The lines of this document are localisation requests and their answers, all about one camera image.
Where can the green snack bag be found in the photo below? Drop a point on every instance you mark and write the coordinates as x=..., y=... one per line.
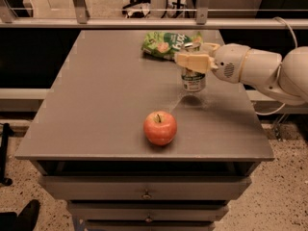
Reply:
x=164, y=45

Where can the bottom grey drawer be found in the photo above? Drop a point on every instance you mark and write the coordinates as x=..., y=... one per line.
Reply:
x=151, y=226

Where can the silver green 7up can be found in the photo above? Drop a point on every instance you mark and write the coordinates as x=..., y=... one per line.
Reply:
x=192, y=81

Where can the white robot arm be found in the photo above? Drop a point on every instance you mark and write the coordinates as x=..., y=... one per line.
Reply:
x=284, y=79

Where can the red apple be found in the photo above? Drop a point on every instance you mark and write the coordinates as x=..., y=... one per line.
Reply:
x=160, y=128

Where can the grey drawer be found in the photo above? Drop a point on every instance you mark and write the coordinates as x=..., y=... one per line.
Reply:
x=141, y=211
x=145, y=187
x=151, y=226

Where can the black office chair base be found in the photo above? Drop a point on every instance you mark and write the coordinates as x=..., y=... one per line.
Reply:
x=137, y=8

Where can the black stand left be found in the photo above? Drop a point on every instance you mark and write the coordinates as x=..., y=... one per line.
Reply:
x=6, y=133

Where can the middle grey drawer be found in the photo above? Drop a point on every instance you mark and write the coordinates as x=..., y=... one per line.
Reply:
x=141, y=211

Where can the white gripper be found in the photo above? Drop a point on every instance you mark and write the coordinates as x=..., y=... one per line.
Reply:
x=229, y=63

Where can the grey drawer cabinet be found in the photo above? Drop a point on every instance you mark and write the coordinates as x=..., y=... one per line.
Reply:
x=91, y=121

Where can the top grey drawer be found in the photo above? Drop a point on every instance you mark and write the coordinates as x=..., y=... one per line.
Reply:
x=145, y=187

